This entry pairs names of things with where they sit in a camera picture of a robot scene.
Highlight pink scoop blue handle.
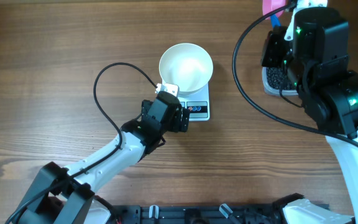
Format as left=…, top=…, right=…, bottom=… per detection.
left=262, top=0, right=287, bottom=28

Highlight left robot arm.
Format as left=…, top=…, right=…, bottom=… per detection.
left=7, top=90, right=189, bottom=223

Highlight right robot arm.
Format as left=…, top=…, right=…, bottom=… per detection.
left=261, top=6, right=358, bottom=223

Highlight white digital kitchen scale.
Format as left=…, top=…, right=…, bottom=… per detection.
left=162, top=81, right=210, bottom=121

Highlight white round bowl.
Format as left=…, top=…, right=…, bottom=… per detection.
left=158, top=43, right=214, bottom=96

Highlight black beans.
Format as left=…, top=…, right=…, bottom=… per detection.
left=267, top=67, right=295, bottom=90

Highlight clear plastic container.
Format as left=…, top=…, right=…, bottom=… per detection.
left=262, top=67, right=298, bottom=96

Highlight right black camera cable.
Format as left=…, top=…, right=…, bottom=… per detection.
left=231, top=1, right=358, bottom=166

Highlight black camera cable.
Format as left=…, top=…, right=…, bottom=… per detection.
left=4, top=62, right=158, bottom=224
left=231, top=1, right=358, bottom=166

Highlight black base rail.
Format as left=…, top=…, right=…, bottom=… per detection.
left=107, top=204, right=286, bottom=224

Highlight left black camera cable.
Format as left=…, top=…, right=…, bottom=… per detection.
left=4, top=62, right=158, bottom=224

